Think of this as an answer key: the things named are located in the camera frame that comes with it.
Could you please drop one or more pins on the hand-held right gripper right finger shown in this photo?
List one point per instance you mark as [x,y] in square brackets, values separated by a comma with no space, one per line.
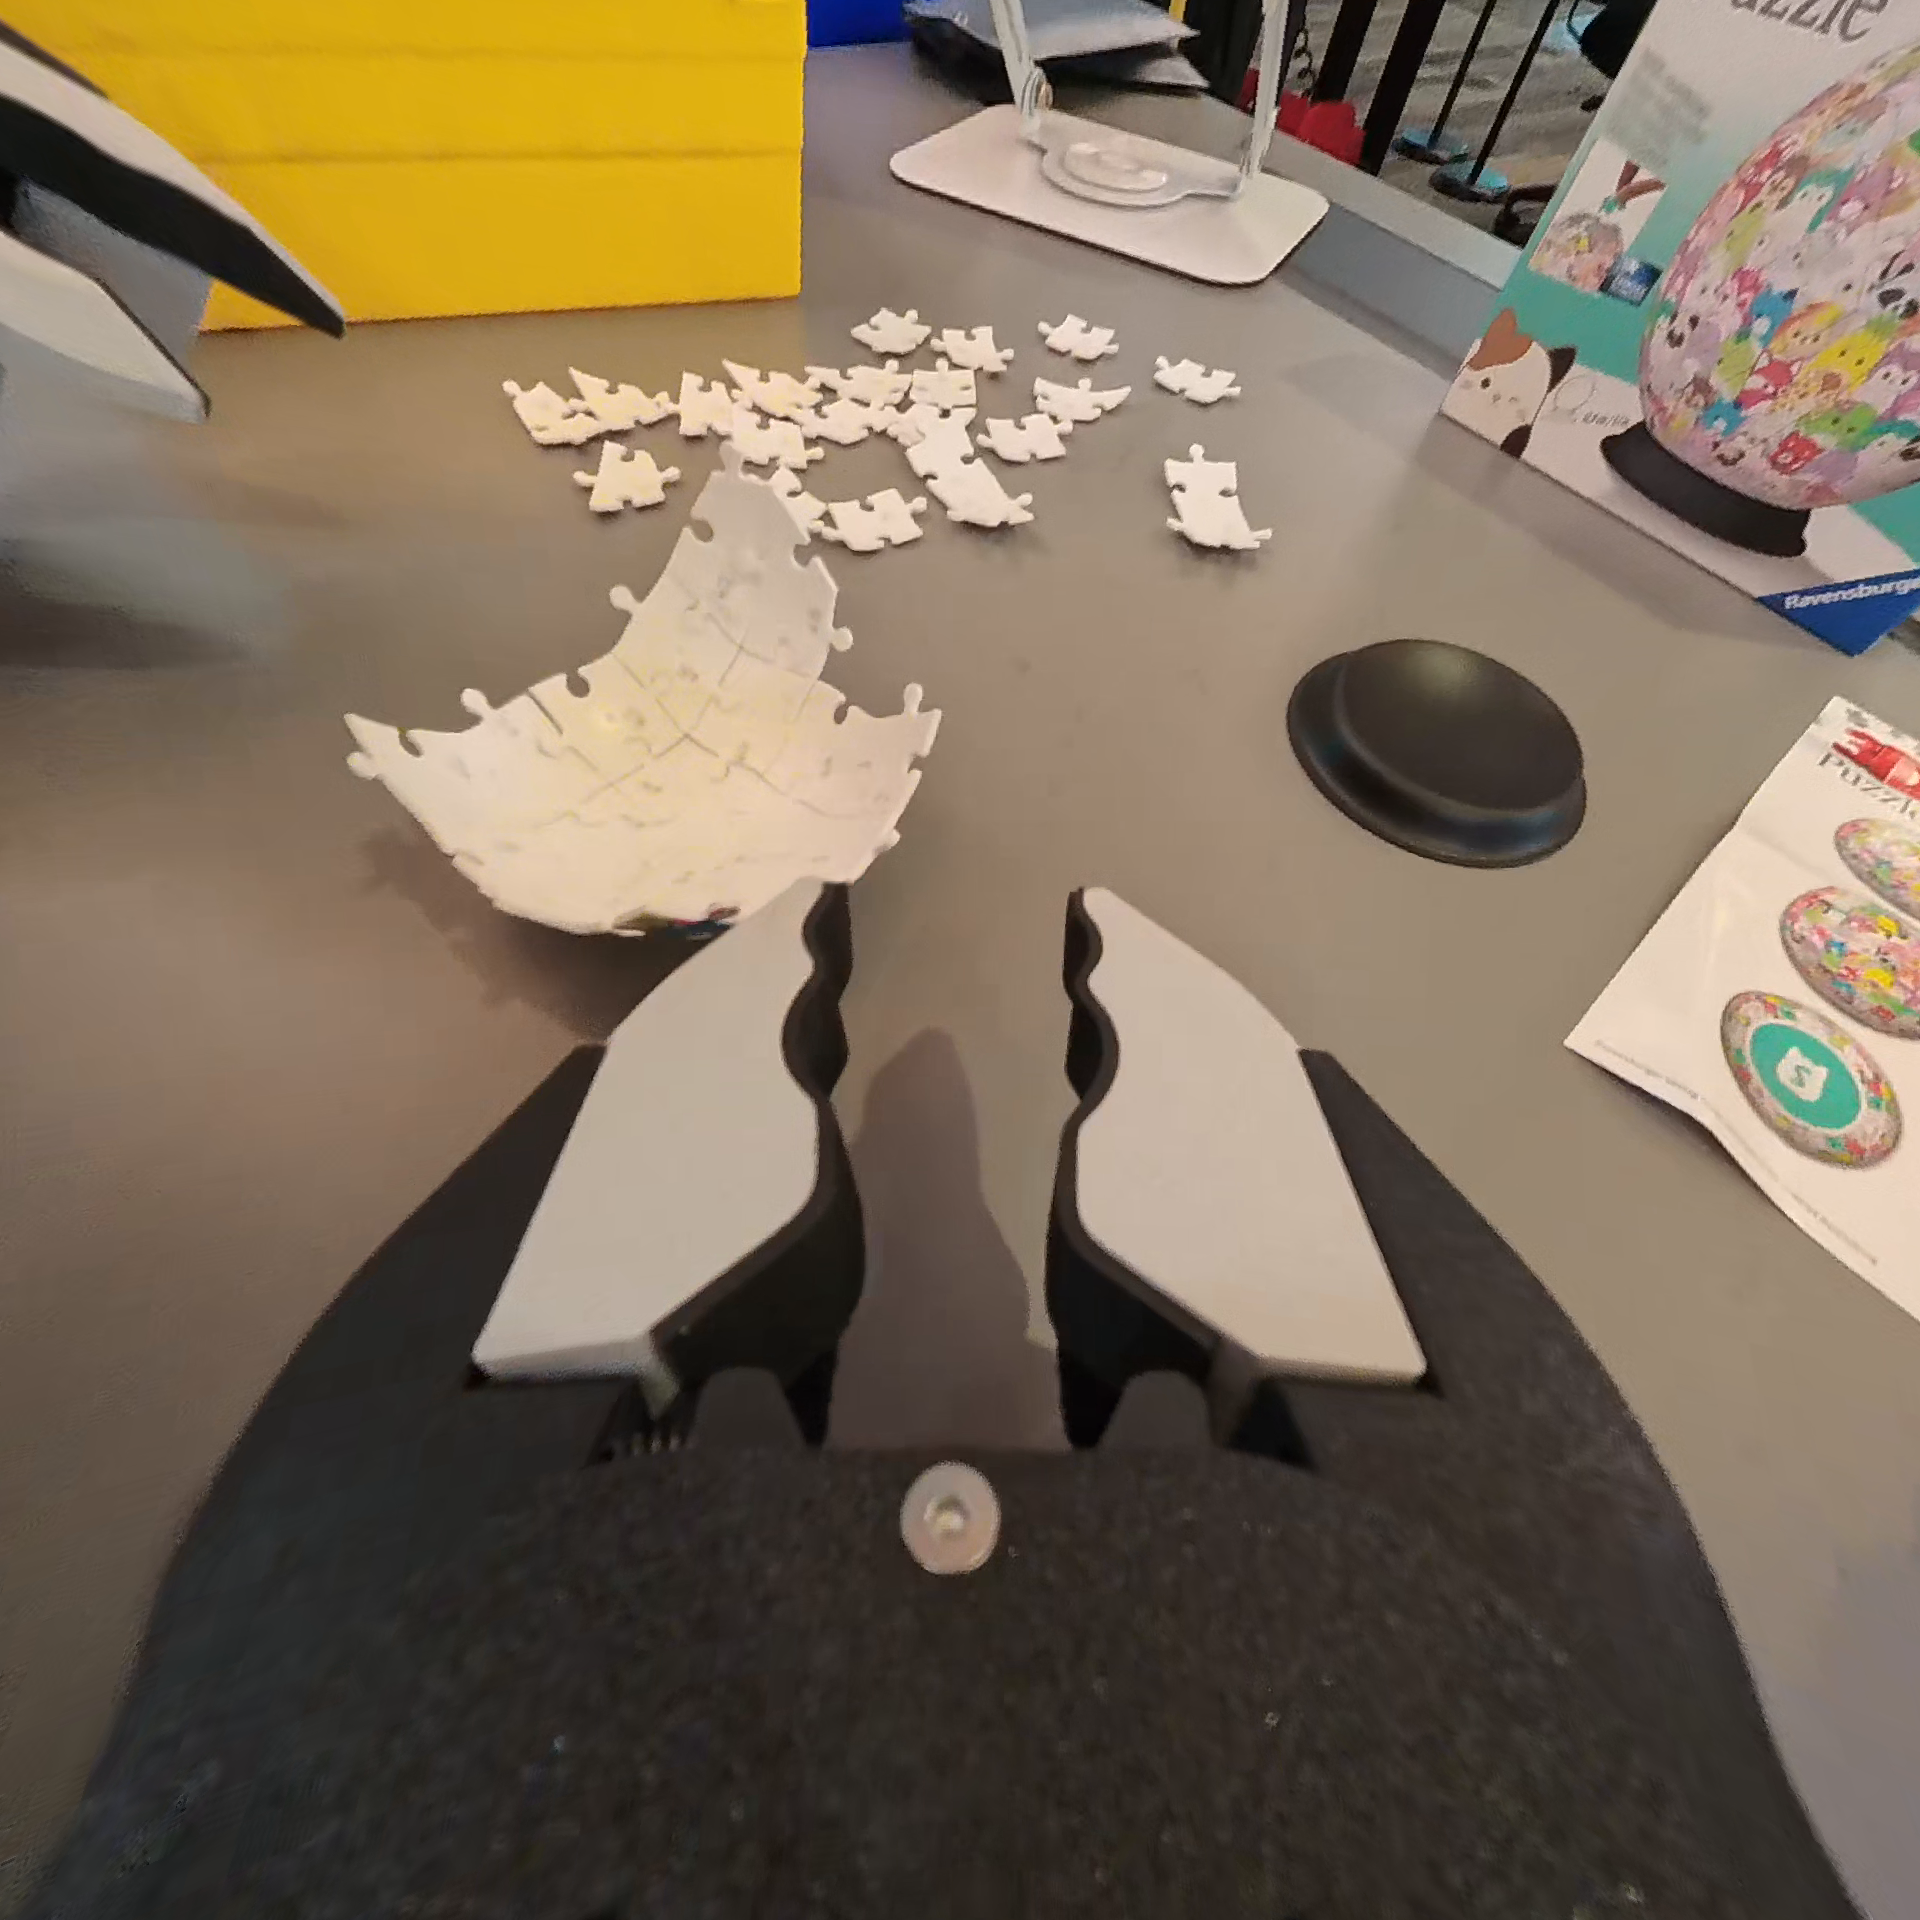
[1231,1201]

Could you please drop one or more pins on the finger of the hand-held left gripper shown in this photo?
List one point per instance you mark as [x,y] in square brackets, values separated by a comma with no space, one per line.
[77,315]
[136,164]

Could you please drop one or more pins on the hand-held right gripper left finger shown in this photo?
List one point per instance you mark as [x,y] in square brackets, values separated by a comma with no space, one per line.
[676,1201]

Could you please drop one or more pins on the yellow plastic bin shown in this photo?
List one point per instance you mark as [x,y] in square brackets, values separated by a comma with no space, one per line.
[494,164]

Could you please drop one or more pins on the assembled curved puzzle ball section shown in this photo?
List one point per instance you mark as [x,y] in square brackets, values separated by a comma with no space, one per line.
[662,780]

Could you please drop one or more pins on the black round puzzle stand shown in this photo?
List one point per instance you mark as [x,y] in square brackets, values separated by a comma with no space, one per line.
[1441,751]

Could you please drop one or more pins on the joined white puzzle strip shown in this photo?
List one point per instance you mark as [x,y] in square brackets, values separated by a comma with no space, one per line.
[1208,504]

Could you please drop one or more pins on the pile of white puzzle pieces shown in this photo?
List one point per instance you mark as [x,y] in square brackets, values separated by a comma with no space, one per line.
[901,404]

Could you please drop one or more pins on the colourful puzzle box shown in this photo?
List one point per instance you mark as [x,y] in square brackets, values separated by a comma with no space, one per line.
[1724,300]

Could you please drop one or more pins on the white paper instruction sheet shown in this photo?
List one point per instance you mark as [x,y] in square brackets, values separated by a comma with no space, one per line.
[1769,973]

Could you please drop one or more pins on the blue plastic bin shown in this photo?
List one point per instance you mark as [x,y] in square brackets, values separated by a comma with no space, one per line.
[849,19]

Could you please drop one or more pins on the grey pouch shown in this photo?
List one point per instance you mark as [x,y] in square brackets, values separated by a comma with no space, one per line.
[1096,43]

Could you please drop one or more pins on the white metal stand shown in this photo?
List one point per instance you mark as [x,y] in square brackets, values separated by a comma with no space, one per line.
[1110,210]

